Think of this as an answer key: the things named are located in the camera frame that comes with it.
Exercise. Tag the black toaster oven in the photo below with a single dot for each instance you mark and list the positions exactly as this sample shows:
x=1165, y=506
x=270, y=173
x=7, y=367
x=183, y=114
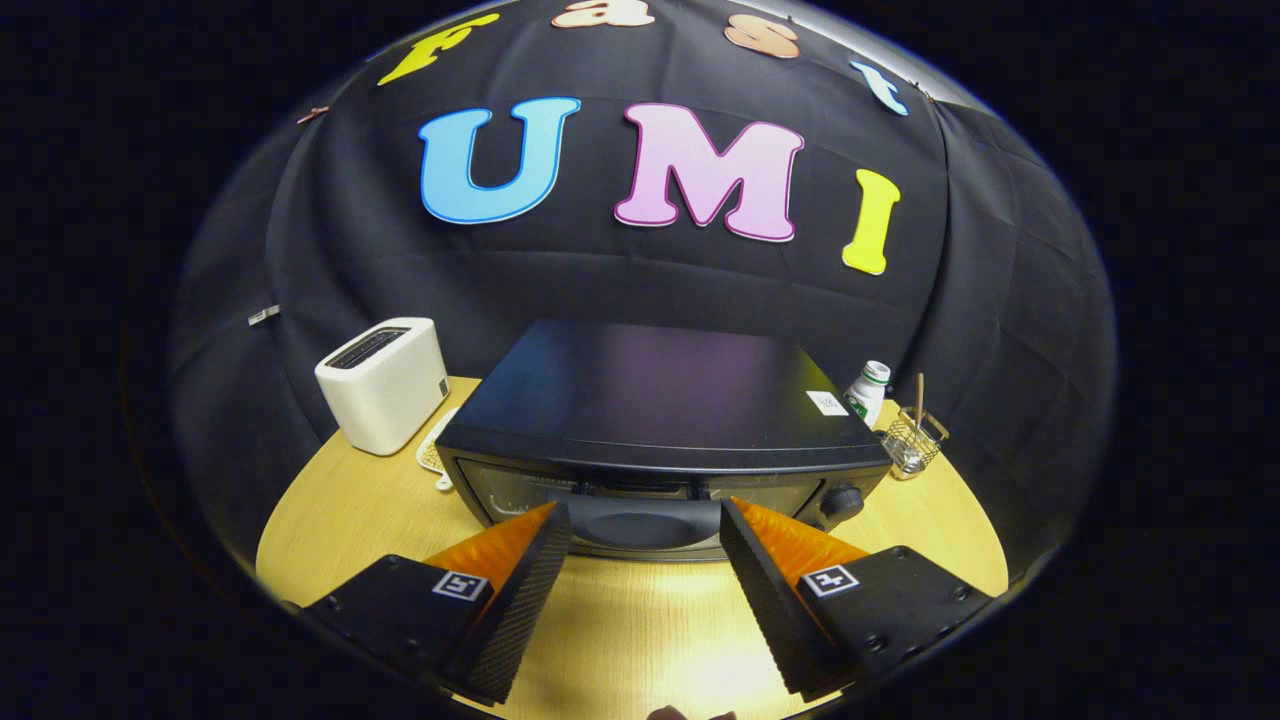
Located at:
x=650, y=400

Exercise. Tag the white slot toaster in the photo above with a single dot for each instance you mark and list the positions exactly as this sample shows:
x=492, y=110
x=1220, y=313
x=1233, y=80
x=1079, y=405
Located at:
x=385, y=400

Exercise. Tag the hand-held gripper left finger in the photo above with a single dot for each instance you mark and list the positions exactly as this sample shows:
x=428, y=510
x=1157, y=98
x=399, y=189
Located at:
x=520, y=610

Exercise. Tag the white trivet mat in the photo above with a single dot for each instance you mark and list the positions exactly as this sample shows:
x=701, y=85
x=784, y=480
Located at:
x=432, y=458

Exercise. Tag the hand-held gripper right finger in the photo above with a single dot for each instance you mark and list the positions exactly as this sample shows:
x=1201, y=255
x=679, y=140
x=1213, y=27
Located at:
x=770, y=610

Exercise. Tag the white bottle green label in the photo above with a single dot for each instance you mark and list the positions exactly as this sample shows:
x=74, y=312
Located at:
x=868, y=395

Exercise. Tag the small silver clip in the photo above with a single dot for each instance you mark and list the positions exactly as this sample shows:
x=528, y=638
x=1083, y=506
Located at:
x=263, y=315

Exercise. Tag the wooden stick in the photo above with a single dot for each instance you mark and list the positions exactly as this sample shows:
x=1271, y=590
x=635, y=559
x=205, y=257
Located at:
x=919, y=395

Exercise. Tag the black backdrop cloth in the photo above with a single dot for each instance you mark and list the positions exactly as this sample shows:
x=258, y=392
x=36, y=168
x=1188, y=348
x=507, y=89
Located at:
x=600, y=280

